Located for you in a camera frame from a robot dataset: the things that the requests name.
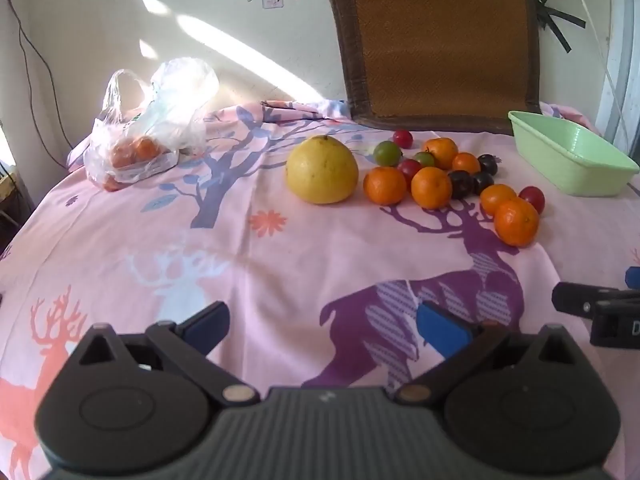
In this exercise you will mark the dark purple plum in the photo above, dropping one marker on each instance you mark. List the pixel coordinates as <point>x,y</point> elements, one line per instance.
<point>461,185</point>
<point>484,182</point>
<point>488,164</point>

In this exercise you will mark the clear plastic bag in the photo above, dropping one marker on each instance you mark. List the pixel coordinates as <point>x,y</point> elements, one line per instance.
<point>175,105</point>

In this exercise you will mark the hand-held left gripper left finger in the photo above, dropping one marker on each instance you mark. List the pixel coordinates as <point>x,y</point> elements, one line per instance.
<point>207,324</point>

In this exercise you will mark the yellow pomelo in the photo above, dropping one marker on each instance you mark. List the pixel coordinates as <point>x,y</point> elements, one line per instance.
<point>322,170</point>

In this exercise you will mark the brown woven seat cushion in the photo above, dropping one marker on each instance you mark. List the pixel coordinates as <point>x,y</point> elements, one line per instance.
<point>435,40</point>

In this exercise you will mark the pink deer-print bedsheet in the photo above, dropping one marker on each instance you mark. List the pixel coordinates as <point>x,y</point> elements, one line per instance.
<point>300,260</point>

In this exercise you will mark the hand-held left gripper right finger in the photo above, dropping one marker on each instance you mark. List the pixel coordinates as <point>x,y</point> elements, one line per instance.
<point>440,326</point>

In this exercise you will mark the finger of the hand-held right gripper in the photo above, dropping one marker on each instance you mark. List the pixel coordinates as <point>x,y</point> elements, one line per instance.
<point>575,299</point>
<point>633,278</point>

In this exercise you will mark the white wall socket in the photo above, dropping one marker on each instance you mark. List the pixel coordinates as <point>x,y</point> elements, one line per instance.
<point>273,1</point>

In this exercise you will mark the green plastic basin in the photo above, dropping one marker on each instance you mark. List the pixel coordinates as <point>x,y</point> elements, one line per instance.
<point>575,160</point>

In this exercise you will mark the orange mandarin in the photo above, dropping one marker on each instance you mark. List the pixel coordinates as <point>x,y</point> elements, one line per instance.
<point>384,186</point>
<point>466,163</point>
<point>517,222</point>
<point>440,151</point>
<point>496,197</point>
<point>431,188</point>

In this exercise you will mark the white window frame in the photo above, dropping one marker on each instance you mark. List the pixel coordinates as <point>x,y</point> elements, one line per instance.
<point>622,35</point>

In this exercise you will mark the pack of small oranges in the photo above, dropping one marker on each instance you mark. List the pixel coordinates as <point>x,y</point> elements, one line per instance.
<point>137,152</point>

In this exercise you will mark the red plum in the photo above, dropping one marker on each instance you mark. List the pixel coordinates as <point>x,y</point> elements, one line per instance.
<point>533,199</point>
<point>409,169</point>
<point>402,139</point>

